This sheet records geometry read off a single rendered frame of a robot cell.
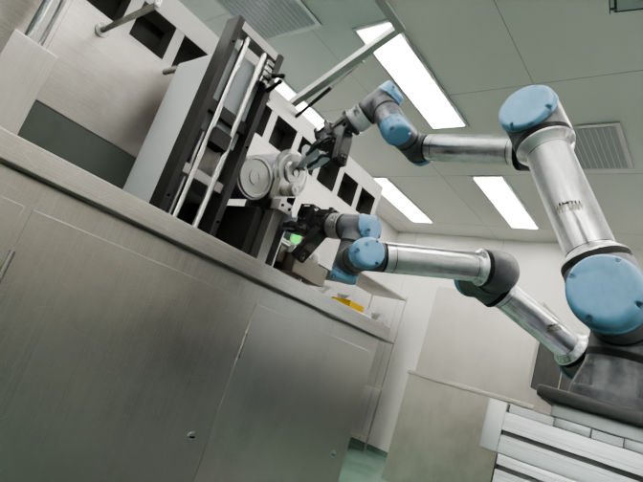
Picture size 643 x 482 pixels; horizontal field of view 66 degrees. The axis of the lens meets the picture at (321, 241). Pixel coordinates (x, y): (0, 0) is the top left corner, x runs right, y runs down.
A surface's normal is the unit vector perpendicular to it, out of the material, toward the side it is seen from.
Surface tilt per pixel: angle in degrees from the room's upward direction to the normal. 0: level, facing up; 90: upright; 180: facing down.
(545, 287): 90
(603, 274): 97
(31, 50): 90
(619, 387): 72
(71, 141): 90
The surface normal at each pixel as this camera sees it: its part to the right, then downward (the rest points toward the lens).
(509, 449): -0.50, -0.36
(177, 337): 0.75, 0.07
